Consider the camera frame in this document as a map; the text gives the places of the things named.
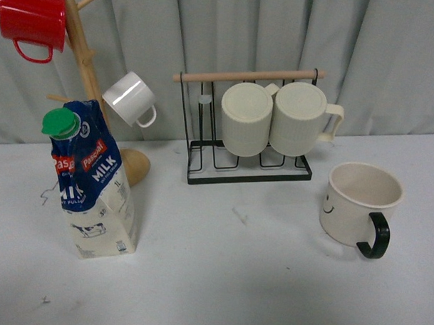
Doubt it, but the red mug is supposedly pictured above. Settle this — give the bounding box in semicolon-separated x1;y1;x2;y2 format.
0;0;66;64

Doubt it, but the wooden mug tree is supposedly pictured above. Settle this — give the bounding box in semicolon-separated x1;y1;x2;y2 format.
64;0;150;186

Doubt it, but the white glossy mug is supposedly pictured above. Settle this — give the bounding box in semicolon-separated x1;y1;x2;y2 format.
102;71;157;128

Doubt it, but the black wire mug rack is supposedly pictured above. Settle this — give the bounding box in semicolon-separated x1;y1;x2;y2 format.
172;68;326;185

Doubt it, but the cream ribbed mug right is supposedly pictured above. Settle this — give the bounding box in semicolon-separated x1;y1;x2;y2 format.
269;82;344;157

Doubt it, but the cream ribbed mug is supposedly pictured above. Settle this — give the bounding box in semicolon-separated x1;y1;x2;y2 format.
269;82;344;157
222;82;279;158

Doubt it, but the cream smiley mug black handle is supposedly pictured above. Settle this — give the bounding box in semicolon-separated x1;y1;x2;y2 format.
319;162;404;259

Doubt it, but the grey curtain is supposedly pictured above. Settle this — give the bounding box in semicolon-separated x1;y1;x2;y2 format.
0;0;434;150

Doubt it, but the blue white milk carton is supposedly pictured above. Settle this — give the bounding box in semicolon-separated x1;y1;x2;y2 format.
42;100;137;259

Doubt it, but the cream ribbed mug left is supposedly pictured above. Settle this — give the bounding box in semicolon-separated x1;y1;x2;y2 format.
222;82;279;158

